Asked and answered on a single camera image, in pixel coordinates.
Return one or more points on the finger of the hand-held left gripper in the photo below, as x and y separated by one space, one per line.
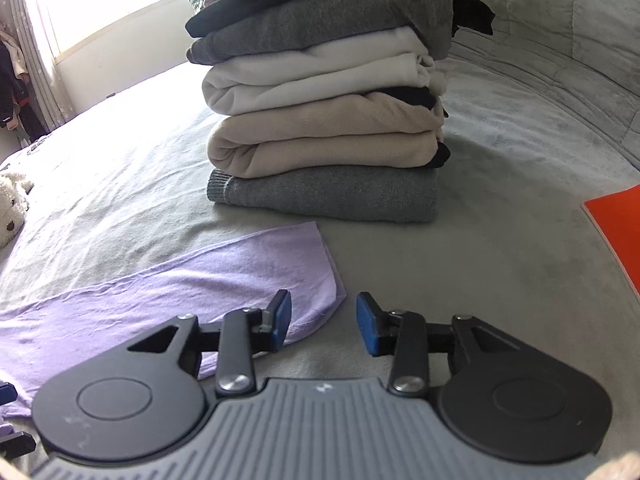
7 394
17 444

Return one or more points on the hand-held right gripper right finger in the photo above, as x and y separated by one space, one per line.
367 325

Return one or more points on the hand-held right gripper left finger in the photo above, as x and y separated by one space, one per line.
282 320

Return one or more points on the lavender pants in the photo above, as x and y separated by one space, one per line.
175 285

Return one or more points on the grey knit folded sweater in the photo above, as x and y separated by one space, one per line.
325 195

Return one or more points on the beige folded sweatshirt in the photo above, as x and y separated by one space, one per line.
310 135

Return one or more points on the white plush dog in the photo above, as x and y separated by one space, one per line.
12 205

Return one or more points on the grey bed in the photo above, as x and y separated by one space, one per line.
500 185

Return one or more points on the white folded sweatshirt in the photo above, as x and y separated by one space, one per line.
300 80

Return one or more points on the red book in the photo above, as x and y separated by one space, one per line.
617 230

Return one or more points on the dark grey folded sweater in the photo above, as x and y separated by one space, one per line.
325 20

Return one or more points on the grey patterned curtain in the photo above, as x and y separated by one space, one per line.
40 60

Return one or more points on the grey quilted headboard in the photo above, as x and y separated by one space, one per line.
575 20

